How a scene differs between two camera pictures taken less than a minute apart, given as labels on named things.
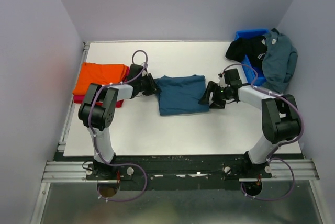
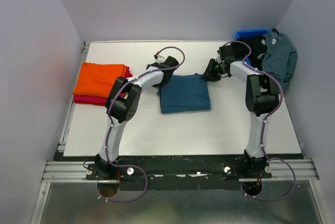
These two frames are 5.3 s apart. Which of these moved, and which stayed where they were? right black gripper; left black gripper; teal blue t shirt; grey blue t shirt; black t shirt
Moved: right black gripper; left black gripper
Stayed: black t shirt; teal blue t shirt; grey blue t shirt
